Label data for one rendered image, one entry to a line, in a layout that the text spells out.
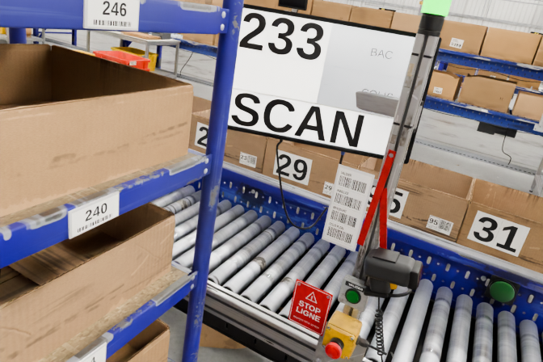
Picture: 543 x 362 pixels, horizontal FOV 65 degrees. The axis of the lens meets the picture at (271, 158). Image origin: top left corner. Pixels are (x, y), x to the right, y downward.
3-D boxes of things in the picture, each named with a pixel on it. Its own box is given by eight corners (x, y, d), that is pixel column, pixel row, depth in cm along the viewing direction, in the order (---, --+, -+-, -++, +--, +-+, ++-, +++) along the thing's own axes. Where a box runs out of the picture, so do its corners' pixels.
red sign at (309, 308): (287, 319, 113) (296, 279, 108) (288, 317, 113) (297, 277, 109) (344, 347, 106) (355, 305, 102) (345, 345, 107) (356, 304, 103)
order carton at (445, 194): (348, 206, 164) (358, 166, 158) (368, 184, 189) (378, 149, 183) (455, 244, 148) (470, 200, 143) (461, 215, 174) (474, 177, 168)
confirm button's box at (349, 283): (336, 302, 102) (342, 279, 100) (340, 296, 105) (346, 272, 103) (363, 314, 100) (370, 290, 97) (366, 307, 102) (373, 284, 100)
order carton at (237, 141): (187, 149, 195) (190, 113, 189) (223, 136, 220) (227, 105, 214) (260, 175, 179) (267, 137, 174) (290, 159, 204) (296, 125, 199)
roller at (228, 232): (170, 277, 137) (165, 263, 136) (251, 220, 181) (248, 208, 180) (181, 276, 134) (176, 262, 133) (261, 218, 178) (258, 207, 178)
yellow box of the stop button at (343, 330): (317, 351, 101) (324, 328, 99) (330, 330, 109) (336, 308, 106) (376, 382, 96) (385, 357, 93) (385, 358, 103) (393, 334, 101)
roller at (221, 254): (195, 288, 132) (183, 282, 134) (272, 226, 177) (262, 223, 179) (196, 273, 131) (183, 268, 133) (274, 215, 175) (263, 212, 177)
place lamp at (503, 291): (486, 297, 140) (494, 279, 137) (486, 295, 141) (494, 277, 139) (510, 306, 137) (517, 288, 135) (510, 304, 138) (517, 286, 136)
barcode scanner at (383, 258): (413, 313, 90) (420, 270, 87) (359, 296, 95) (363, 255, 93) (418, 298, 96) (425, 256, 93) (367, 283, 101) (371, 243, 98)
